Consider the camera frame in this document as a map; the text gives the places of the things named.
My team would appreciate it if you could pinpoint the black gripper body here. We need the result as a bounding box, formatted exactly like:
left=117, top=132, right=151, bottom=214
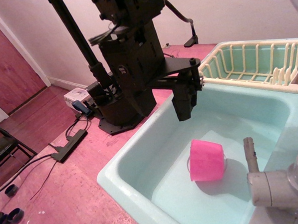
left=147, top=58, right=202, bottom=89

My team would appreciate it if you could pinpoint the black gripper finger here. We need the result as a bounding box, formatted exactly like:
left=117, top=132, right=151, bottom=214
left=172, top=85, right=197, bottom=121

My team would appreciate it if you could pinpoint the pink plastic cup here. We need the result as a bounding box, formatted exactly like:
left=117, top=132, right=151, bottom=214
left=189, top=139, right=225, bottom=182

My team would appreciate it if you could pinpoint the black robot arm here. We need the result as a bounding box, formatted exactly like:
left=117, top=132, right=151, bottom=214
left=89, top=0, right=204, bottom=135

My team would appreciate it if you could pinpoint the black desk clamp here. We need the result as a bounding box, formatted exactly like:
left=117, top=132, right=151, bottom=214
left=184, top=19, right=198, bottom=48

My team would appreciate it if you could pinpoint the cream dish drying rack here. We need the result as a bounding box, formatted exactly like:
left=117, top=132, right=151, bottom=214
left=198, top=39, right=298, bottom=94

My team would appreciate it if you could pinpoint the teal toy sink basin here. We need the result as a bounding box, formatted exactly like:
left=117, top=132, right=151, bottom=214
left=90, top=38, right=298, bottom=224

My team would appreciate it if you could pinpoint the white cardboard box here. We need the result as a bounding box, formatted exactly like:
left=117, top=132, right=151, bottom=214
left=64, top=88, right=91, bottom=112

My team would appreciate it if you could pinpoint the blue clamp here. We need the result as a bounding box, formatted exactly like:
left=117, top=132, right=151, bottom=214
left=72, top=100, right=92, bottom=116

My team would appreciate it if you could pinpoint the black usb hub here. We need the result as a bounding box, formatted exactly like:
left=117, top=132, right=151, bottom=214
left=50, top=129, right=88, bottom=164

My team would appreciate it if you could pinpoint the beige toy faucet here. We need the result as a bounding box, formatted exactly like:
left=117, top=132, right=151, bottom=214
left=244, top=137, right=298, bottom=219

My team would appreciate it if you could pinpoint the black cable on table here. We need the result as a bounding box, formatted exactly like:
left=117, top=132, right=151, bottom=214
left=0, top=153, right=60, bottom=197

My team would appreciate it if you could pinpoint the black camera pole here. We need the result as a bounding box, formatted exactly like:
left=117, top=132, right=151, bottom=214
left=48, top=0, right=113, bottom=93

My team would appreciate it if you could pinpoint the black metal chair frame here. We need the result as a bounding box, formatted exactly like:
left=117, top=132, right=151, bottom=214
left=0, top=127, right=38, bottom=168

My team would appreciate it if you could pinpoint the black ring near edge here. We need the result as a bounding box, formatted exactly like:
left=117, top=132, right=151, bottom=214
left=4, top=183, right=19, bottom=198

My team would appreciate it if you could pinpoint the black ring front right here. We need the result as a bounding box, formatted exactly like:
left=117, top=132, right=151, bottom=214
left=6, top=207, right=25, bottom=224

